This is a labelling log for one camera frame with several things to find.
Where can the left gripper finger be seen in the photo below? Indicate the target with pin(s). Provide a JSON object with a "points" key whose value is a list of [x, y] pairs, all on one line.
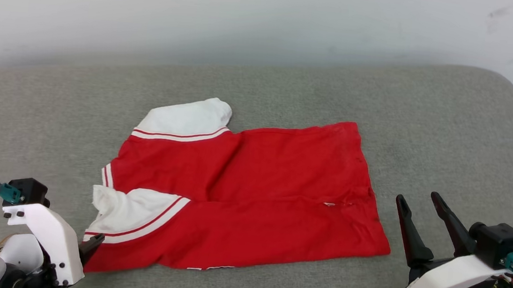
{"points": [[91, 246]]}

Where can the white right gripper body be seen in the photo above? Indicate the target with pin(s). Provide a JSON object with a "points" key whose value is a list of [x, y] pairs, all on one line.
{"points": [[450, 278]]}

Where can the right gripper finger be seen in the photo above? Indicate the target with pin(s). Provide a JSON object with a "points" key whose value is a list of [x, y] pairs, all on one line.
{"points": [[451, 221], [410, 236]]}

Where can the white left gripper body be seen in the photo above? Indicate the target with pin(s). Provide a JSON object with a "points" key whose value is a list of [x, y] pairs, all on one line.
{"points": [[52, 237]]}

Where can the red and white jersey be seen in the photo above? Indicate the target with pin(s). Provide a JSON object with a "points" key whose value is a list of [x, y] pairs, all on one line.
{"points": [[270, 197]]}

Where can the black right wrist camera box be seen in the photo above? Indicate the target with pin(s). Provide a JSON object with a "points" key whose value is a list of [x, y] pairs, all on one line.
{"points": [[496, 244]]}

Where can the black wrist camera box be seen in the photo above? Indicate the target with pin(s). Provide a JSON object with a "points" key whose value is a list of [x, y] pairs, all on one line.
{"points": [[31, 190], [496, 244]]}

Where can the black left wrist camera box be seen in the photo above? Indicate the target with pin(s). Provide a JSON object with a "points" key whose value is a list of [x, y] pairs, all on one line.
{"points": [[31, 190]]}

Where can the teal left camera connector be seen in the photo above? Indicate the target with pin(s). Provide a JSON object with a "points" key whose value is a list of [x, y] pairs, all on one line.
{"points": [[6, 191]]}

